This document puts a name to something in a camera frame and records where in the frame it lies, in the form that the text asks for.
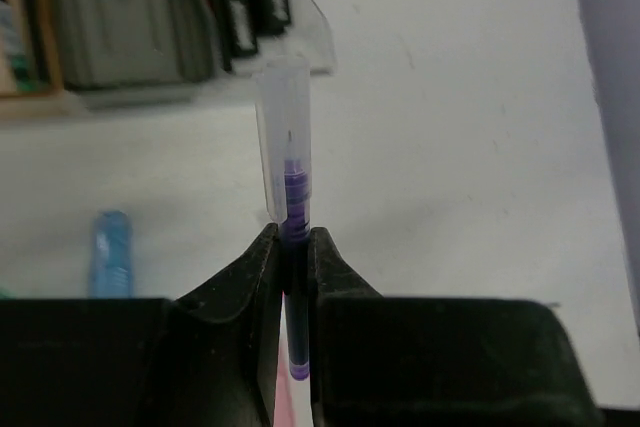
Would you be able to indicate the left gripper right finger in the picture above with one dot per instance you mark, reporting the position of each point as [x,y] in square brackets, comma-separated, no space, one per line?
[425,361]

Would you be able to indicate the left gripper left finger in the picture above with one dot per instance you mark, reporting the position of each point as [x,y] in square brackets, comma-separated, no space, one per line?
[208,358]

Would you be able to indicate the purple gel pen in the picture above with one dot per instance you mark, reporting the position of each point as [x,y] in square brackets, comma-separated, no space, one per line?
[284,132]

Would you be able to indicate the green cap black highlighter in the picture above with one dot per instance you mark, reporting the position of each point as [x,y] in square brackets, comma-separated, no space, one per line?
[243,35]

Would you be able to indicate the green gel pen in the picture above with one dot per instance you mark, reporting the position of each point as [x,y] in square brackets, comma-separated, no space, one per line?
[19,69]

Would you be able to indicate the pink correction tape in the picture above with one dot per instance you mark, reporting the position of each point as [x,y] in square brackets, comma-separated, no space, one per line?
[292,401]

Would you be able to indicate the blue correction tape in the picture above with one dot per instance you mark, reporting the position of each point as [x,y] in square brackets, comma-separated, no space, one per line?
[110,268]

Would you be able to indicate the amber transparent container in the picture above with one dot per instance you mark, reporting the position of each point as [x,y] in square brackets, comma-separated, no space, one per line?
[27,26]

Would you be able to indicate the clear transparent container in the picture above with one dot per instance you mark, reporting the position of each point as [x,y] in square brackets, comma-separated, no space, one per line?
[308,36]

